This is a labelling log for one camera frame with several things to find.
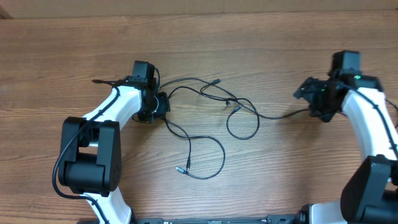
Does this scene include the black short USB cable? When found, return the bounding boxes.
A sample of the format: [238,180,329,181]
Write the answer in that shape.
[167,78,261,174]

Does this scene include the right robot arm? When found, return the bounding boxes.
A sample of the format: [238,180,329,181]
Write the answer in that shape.
[294,50,397,223]

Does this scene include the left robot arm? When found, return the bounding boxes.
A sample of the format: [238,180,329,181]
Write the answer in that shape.
[52,60,170,223]

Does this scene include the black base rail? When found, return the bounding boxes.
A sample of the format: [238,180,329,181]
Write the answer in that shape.
[132,213,310,224]

